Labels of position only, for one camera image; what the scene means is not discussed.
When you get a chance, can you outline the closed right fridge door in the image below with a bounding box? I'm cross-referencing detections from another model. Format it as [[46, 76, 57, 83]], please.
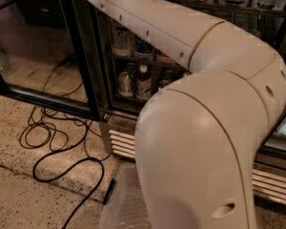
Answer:
[[255, 108, 286, 171]]

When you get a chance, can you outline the clear plastic bin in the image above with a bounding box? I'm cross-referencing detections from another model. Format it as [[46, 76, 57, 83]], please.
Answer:
[[99, 162, 152, 229]]

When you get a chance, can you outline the brown juice bottle left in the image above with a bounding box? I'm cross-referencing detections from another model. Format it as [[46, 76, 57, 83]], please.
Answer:
[[135, 65, 152, 100]]

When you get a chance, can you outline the blue pepsi can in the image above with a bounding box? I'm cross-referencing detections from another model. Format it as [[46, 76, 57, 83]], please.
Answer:
[[133, 36, 153, 60]]

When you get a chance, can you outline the bubble wrap sheet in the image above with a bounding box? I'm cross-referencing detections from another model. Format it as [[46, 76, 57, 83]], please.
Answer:
[[114, 181, 152, 229]]

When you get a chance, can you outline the clear water bottle middle shelf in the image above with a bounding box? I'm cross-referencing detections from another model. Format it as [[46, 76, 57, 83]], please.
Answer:
[[112, 21, 132, 57]]

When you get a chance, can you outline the stainless steel display fridge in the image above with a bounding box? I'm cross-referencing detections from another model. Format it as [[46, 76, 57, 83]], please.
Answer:
[[85, 0, 286, 208]]

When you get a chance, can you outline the open glass fridge door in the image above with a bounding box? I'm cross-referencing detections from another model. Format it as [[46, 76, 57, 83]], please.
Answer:
[[0, 0, 100, 120]]

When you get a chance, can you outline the gold can bottom shelf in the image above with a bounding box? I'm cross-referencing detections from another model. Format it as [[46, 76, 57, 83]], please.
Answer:
[[157, 80, 169, 91]]

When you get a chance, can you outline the black floor cable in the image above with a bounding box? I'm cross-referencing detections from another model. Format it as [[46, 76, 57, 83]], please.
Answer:
[[18, 54, 111, 229]]

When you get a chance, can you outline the red coke can front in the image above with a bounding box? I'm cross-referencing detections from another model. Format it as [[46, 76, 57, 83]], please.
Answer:
[[156, 51, 174, 64]]

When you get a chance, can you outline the silver can bottom shelf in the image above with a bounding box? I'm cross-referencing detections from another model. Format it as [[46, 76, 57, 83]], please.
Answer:
[[117, 72, 133, 97]]

